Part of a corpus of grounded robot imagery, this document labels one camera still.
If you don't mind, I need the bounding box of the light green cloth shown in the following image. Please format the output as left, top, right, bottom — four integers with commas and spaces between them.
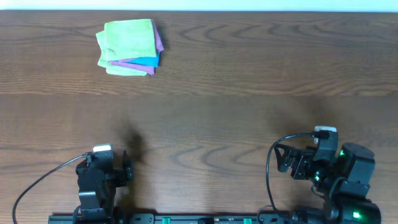
98, 58, 147, 76
96, 19, 157, 61

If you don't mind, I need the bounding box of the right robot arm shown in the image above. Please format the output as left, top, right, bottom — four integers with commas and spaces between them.
275, 142, 381, 224

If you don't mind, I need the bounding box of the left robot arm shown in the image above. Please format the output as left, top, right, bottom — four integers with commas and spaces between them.
72, 150, 134, 223

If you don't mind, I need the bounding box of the light green folded cloth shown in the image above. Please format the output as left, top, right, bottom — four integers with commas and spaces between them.
98, 58, 147, 76

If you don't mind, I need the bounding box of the blue folded cloth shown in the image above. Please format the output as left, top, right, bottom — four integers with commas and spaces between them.
126, 52, 160, 67

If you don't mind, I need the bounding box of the purple folded cloth on top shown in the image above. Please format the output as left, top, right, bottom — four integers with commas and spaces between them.
118, 19, 165, 63

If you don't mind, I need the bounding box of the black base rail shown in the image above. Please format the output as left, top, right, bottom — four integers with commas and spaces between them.
48, 213, 295, 224

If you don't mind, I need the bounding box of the left black cable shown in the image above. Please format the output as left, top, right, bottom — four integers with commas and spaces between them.
12, 154, 93, 224

